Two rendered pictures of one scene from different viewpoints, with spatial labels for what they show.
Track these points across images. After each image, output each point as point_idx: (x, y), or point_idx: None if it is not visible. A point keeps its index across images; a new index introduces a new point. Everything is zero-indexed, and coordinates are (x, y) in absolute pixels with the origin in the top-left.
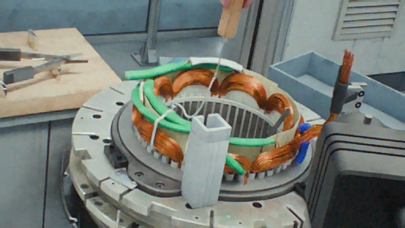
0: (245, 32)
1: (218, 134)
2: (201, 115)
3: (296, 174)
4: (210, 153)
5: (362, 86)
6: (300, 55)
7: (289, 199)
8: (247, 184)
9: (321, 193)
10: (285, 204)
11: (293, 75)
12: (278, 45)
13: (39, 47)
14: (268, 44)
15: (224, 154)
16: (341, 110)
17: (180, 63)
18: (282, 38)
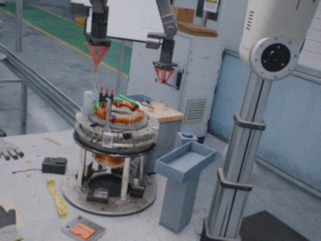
0: (228, 145)
1: (85, 93)
2: (91, 91)
3: (102, 123)
4: (84, 98)
5: (109, 100)
6: (208, 147)
7: (92, 124)
8: (93, 117)
9: None
10: (89, 123)
11: (204, 154)
12: (231, 155)
13: (165, 110)
14: (229, 153)
15: (86, 101)
16: (99, 101)
17: (134, 102)
18: (233, 153)
